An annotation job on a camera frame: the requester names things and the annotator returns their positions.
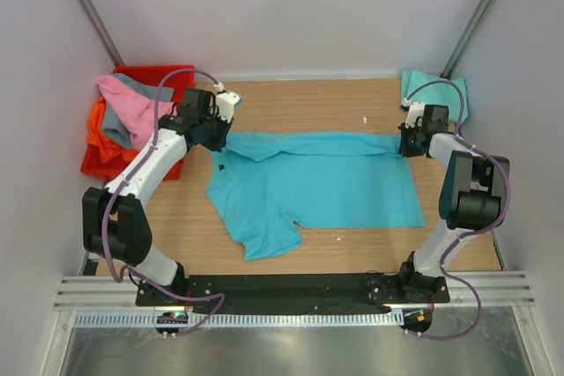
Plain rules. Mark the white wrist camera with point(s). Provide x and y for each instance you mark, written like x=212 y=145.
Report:
x=415 y=110
x=226 y=101

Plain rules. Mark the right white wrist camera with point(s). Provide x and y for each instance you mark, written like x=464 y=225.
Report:
x=415 y=110

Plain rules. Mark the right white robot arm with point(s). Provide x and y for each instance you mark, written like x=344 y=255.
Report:
x=473 y=199

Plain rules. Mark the pink t shirt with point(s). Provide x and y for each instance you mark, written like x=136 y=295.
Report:
x=132 y=112

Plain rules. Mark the white slotted cable duct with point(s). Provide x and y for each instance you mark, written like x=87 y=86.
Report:
x=177 y=320

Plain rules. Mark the folded teal t shirt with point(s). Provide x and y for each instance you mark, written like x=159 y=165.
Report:
x=438 y=94

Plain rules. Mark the red plastic bin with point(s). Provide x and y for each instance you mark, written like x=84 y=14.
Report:
x=148 y=75

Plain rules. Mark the left aluminium frame post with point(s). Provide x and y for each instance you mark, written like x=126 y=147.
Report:
x=94 y=19

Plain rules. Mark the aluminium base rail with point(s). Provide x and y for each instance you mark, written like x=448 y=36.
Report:
x=85 y=293

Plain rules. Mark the orange t shirt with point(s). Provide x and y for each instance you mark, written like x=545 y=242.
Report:
x=106 y=147

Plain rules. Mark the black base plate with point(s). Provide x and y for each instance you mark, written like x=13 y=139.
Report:
x=329 y=294

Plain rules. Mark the grey t shirt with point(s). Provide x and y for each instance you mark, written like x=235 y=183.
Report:
x=145 y=90

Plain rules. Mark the bright blue t shirt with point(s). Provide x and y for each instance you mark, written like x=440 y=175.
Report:
x=266 y=187

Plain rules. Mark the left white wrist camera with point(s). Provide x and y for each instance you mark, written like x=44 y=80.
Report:
x=226 y=101

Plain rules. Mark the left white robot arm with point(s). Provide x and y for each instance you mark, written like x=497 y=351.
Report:
x=115 y=226

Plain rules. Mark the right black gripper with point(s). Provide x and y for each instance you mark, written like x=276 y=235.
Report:
x=410 y=144

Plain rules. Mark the aluminium frame post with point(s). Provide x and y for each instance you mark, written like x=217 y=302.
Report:
x=94 y=19
x=477 y=19

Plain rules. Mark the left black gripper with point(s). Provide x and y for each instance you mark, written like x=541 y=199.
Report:
x=216 y=137

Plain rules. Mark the right aluminium frame post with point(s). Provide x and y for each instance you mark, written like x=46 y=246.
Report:
x=477 y=19

